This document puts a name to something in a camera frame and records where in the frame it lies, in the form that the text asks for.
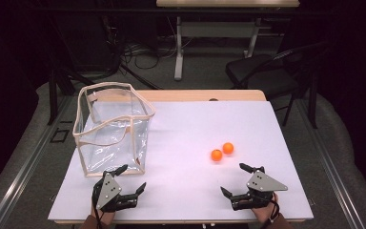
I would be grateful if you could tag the metal floor rail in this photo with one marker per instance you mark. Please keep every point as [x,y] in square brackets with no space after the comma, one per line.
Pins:
[25,168]
[333,171]

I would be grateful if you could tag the person's right hand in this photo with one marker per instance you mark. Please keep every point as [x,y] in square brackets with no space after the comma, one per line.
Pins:
[263,213]

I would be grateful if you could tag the white-legged desk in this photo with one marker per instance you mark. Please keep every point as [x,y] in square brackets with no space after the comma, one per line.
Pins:
[216,29]

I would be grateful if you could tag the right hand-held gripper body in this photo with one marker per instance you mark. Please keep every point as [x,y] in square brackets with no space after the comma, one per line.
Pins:
[262,184]

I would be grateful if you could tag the orange ball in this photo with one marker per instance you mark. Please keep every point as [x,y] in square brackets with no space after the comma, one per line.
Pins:
[216,155]
[228,148]

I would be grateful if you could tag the black folding chair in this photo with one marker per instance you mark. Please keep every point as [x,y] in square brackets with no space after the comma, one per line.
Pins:
[260,76]

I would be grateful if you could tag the clear plastic bin beige trim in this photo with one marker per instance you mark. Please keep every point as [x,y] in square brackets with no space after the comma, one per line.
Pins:
[114,149]

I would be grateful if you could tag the white table mat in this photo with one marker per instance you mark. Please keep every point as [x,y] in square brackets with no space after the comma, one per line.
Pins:
[187,181]

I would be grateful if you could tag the black floor outlet frame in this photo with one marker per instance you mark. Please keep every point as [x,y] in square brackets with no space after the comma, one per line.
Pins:
[59,135]

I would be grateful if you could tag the black metal stand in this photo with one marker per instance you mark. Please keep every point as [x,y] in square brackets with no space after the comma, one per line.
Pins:
[52,95]
[313,101]

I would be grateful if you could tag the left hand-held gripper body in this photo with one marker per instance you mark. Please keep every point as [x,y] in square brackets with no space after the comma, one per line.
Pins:
[108,189]

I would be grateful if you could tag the person's left hand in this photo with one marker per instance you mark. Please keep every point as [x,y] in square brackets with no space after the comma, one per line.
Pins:
[107,217]

